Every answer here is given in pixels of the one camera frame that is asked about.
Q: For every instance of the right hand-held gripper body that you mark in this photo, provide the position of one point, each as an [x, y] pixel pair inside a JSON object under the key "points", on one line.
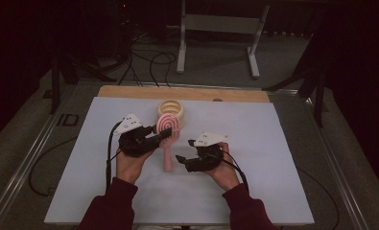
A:
{"points": [[206, 158]]}

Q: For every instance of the dark equipment with red light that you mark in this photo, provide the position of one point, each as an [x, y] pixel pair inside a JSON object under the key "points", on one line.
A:
{"points": [[123, 19]]}

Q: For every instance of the person's left hand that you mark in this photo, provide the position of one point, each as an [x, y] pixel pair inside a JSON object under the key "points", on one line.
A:
{"points": [[129, 167]]}

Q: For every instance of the cream ribbed cup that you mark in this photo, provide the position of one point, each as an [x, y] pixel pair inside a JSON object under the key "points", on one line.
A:
{"points": [[171, 107]]}

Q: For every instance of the white metal stand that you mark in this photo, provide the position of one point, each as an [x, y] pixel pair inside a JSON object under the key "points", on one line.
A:
{"points": [[222, 24]]}

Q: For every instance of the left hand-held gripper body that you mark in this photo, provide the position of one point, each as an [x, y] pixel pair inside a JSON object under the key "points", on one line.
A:
{"points": [[134, 143]]}

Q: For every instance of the metal floor rail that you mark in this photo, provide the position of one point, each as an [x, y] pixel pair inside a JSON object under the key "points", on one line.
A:
{"points": [[27, 159], [343, 179]]}

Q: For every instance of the white table mat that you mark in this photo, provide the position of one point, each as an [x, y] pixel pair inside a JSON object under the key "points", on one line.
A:
{"points": [[267, 166]]}

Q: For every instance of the person's right hand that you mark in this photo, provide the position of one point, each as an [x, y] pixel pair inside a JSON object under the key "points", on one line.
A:
{"points": [[227, 175]]}

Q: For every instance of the black tripod stand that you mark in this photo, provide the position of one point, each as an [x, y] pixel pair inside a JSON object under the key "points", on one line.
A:
{"points": [[319, 96], [55, 83]]}

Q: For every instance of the pink hairbrush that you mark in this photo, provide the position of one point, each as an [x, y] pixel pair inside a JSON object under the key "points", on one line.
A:
{"points": [[168, 159]]}

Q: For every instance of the black floor label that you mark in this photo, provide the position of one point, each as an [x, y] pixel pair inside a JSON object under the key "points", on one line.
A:
{"points": [[68, 119]]}

